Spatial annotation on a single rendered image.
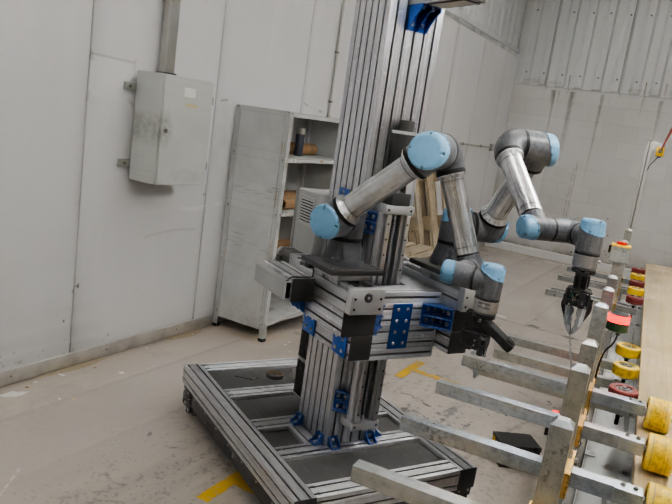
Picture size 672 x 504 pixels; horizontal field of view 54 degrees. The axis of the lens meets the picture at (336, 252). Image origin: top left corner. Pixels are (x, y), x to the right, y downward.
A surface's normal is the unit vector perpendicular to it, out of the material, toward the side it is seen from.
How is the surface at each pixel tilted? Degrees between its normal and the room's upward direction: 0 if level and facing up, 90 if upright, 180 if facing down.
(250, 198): 90
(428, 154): 85
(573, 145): 90
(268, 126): 90
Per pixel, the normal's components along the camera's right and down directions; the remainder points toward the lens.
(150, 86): -0.50, 0.10
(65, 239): 0.86, 0.22
